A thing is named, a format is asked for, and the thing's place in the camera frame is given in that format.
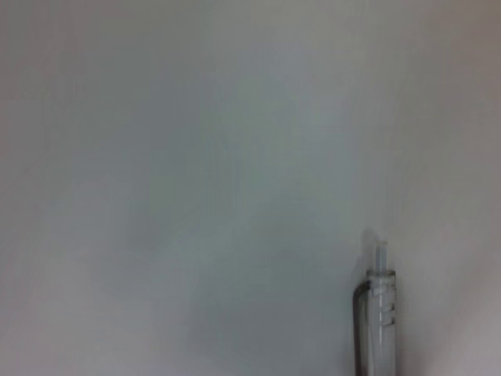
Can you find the white silver pen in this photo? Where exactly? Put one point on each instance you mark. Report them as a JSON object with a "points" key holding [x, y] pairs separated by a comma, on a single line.
{"points": [[377, 321]]}

